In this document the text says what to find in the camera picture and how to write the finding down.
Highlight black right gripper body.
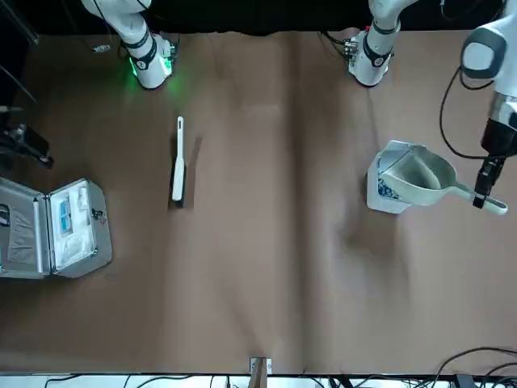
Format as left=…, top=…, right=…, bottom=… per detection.
left=0, top=120, right=30, bottom=158

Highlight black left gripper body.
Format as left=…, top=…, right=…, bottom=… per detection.
left=480, top=118, right=517, bottom=160

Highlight pale green plastic dustpan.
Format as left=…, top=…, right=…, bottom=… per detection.
left=377, top=145, right=509, bottom=215

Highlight white brush with black bristles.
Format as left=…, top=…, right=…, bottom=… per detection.
left=171, top=116, right=191, bottom=209

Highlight blue white capsule heap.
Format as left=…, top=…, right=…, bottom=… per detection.
left=376, top=169, right=401, bottom=200

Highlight white trash can with lid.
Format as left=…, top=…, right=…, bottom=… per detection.
left=366, top=140, right=427, bottom=214

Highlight blue white medicine box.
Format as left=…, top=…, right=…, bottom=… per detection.
left=58, top=197, right=76, bottom=235

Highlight open aluminium case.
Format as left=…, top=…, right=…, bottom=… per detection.
left=0, top=176, right=113, bottom=280

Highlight clear plastic packet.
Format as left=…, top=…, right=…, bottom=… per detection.
left=56, top=234, right=96, bottom=264

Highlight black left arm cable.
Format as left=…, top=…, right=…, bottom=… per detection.
left=439, top=60, right=497, bottom=159

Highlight aluminium frame post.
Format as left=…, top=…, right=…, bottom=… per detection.
left=249, top=356, right=273, bottom=388

